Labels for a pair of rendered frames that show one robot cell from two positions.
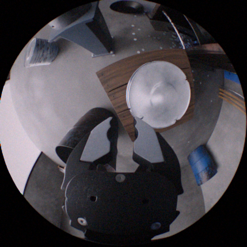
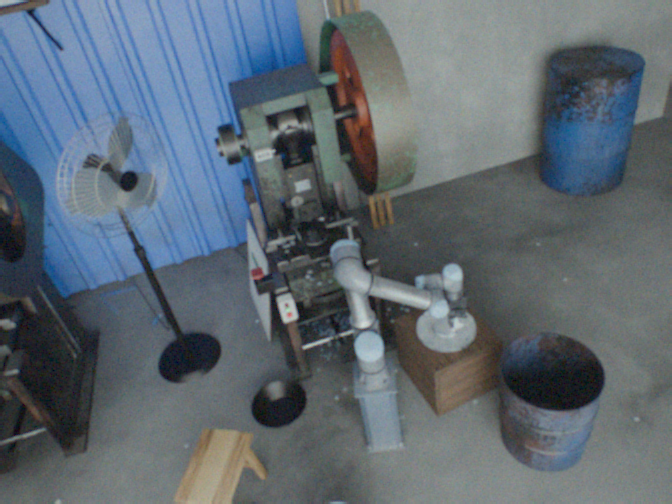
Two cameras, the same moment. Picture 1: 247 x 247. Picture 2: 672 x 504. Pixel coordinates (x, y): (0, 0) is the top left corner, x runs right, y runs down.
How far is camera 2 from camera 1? 255 cm
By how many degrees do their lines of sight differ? 64
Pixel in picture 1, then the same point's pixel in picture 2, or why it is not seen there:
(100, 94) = (473, 431)
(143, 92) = (446, 341)
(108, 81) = (442, 363)
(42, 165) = not seen: outside the picture
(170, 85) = (434, 325)
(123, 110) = (464, 352)
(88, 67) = (423, 455)
